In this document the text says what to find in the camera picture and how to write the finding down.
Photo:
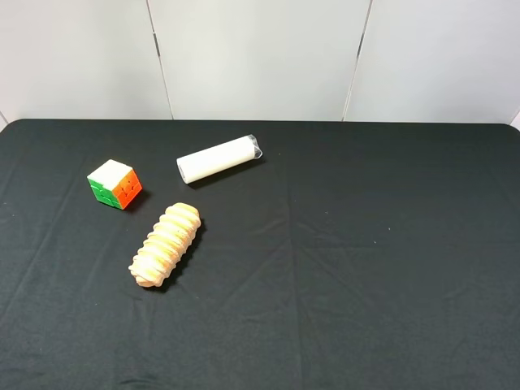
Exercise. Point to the colourful puzzle cube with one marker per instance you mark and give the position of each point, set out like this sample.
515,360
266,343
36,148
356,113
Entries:
114,184

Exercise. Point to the white cylindrical tube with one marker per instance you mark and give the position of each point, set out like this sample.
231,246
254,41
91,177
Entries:
206,162

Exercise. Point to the twisted bread roll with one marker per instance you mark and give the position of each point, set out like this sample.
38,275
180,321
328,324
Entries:
164,247

